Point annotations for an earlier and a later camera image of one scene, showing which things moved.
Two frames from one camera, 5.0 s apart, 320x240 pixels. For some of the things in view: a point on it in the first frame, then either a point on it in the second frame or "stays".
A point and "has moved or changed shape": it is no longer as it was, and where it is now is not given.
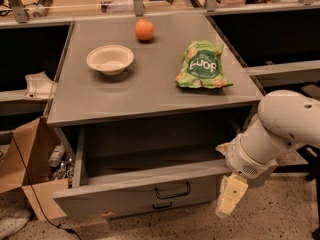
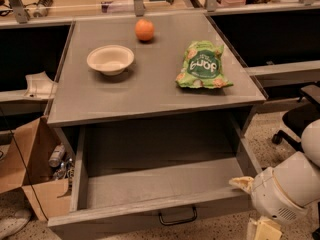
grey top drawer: x=111 y=162 has moved or changed shape
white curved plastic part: x=40 y=86 stays
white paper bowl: x=111 y=60 stays
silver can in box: x=56 y=156 stays
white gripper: x=240 y=160 -> x=266 y=194
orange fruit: x=144 y=29 stays
